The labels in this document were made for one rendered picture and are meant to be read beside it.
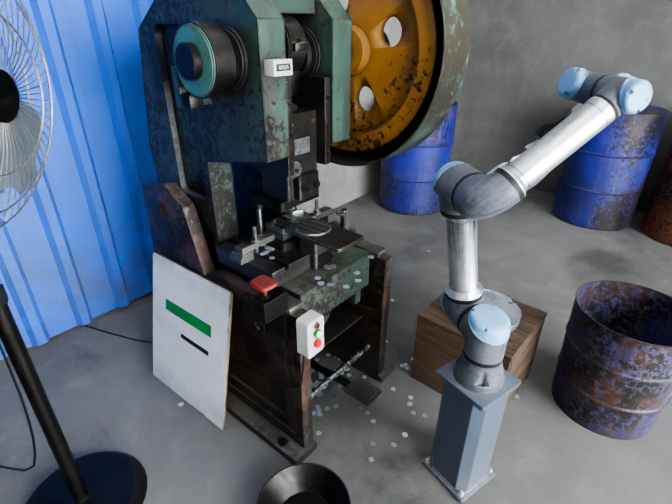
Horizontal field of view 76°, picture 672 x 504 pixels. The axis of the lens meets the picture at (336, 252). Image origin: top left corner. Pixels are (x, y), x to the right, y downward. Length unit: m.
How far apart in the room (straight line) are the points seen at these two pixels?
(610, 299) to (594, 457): 0.64
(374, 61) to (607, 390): 1.47
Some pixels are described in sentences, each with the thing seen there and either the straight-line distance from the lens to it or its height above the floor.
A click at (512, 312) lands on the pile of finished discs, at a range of 1.92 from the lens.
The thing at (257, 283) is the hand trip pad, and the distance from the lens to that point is 1.25.
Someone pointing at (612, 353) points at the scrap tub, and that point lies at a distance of 1.85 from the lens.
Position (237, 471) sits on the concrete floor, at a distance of 1.76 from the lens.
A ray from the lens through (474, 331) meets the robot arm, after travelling 1.31.
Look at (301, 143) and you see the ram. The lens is 1.45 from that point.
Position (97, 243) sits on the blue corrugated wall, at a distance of 2.51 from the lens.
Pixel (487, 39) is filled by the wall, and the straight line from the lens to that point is 4.65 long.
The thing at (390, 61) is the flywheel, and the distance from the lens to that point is 1.65.
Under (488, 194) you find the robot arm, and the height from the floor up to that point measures 1.06.
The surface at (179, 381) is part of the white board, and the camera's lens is 2.02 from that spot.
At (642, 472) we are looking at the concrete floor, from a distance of 2.06.
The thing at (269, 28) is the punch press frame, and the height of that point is 1.41.
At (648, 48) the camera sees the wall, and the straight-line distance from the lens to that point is 4.34.
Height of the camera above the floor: 1.42
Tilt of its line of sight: 28 degrees down
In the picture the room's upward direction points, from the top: straight up
